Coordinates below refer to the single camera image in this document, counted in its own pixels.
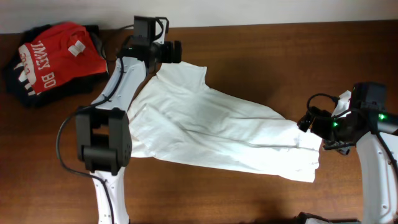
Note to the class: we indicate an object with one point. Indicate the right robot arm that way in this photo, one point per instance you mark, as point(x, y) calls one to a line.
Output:
point(378, 158)

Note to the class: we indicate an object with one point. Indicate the grey folded garment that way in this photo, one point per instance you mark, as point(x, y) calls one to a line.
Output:
point(101, 49)

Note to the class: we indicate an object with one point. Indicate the red folded t-shirt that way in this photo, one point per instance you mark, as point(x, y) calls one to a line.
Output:
point(58, 55)

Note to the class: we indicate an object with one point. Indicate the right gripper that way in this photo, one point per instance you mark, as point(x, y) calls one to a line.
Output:
point(322, 116)

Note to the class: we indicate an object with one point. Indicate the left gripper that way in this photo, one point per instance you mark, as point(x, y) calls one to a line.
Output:
point(166, 55)

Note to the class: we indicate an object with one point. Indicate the white t-shirt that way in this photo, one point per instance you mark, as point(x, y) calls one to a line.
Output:
point(178, 118)

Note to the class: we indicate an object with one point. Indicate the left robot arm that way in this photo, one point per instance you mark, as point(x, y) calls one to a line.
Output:
point(104, 142)

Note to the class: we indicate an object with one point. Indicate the black folded t-shirt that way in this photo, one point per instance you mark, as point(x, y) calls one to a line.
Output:
point(76, 86)

